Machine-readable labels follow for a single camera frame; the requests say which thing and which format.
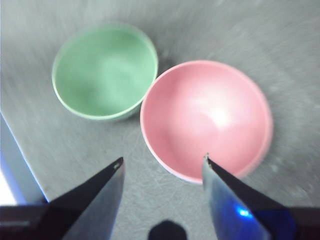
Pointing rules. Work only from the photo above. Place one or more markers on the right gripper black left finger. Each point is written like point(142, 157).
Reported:
point(82, 207)

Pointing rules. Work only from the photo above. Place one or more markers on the red ribbed bowl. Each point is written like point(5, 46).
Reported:
point(200, 107)

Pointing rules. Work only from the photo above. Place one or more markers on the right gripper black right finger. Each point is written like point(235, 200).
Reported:
point(240, 210)

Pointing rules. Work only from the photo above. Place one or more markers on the green ribbed bowl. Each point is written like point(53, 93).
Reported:
point(105, 72)

